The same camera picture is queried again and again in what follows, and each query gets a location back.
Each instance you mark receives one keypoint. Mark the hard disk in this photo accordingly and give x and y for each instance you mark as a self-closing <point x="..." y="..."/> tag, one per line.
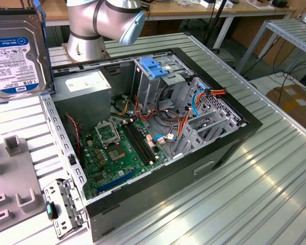
<point x="15" y="63"/>

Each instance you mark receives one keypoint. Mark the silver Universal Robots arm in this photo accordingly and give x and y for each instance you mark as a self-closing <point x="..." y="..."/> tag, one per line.
<point x="102" y="18"/>

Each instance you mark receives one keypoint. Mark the grey disk bay cage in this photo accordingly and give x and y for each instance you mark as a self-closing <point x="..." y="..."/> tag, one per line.
<point x="188" y="144"/>

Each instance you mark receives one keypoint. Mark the black RAM slot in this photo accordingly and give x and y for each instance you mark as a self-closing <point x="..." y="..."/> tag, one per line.
<point x="144" y="143"/>
<point x="138" y="143"/>
<point x="135" y="143"/>
<point x="141" y="143"/>

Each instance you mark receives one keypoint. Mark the grey optical drive cage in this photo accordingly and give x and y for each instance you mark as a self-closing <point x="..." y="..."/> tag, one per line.
<point x="148" y="89"/>

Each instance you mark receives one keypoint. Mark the CPU socket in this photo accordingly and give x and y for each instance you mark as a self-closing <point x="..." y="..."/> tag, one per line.
<point x="117" y="153"/>

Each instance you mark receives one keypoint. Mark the green motherboard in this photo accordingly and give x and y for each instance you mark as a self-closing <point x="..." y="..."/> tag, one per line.
<point x="122" y="168"/>

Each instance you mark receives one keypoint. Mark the blue plastic drive latch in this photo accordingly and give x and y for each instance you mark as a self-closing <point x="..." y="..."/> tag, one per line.
<point x="151" y="66"/>

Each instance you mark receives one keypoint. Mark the blue expansion slot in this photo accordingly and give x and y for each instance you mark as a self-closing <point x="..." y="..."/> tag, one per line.
<point x="117" y="180"/>

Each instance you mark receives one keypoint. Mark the grey power supply unit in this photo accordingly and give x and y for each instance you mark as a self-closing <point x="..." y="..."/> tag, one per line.
<point x="86" y="102"/>

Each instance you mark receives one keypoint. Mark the black open PC case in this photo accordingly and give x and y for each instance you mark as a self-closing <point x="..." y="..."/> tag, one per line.
<point x="155" y="194"/>

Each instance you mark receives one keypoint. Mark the wooden desk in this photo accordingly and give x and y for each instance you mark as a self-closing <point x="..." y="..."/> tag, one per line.
<point x="181" y="11"/>

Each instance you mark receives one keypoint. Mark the small white box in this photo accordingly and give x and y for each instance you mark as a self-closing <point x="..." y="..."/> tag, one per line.
<point x="207" y="3"/>

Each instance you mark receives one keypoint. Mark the large cardboard box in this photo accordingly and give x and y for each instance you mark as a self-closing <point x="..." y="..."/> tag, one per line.
<point x="295" y="107"/>

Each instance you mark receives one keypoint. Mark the grey parts rack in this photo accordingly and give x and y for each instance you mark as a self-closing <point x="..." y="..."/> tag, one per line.
<point x="15" y="178"/>

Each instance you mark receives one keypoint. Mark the wooden block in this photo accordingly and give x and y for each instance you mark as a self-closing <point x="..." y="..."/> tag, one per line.
<point x="260" y="3"/>

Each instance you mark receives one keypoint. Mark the metal slat shelf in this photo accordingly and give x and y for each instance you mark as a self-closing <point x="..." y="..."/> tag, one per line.
<point x="290" y="30"/>

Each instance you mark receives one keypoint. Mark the small black device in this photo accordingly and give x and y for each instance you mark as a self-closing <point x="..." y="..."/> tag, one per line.
<point x="280" y="3"/>

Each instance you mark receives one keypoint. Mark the metal slot retention bracket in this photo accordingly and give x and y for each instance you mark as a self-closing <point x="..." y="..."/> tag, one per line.
<point x="51" y="191"/>

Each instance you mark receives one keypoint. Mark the black teal bracket latch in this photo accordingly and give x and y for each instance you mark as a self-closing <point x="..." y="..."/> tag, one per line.
<point x="50" y="209"/>

